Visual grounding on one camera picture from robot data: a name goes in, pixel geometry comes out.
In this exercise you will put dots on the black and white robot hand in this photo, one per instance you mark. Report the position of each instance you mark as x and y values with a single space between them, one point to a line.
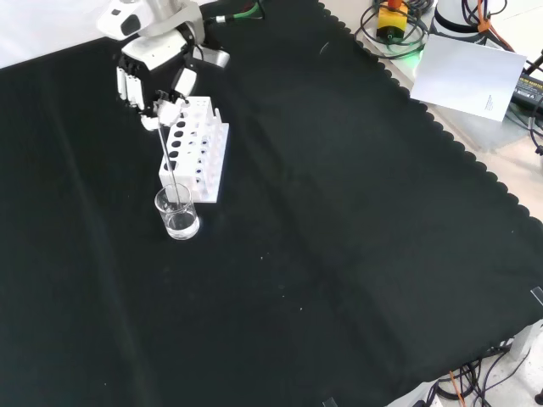
157 48

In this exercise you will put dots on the clear glass rod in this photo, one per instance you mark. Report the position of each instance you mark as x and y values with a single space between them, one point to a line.
169 167

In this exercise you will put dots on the clear glass beaker with water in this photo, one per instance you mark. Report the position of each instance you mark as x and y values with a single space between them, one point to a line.
182 229

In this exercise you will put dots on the white test tube rack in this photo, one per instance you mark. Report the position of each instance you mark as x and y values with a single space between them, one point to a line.
208 169

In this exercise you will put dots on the black bench cloth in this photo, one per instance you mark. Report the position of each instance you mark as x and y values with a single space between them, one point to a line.
297 212

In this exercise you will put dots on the yellow stop button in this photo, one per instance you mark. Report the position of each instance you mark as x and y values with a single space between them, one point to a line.
392 21

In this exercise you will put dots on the pale board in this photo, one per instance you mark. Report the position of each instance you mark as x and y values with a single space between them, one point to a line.
466 76

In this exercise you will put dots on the black power adapter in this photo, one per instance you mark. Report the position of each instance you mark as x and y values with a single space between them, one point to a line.
530 89

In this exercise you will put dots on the clear cloth clip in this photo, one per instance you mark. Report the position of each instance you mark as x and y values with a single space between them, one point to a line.
537 295
329 402

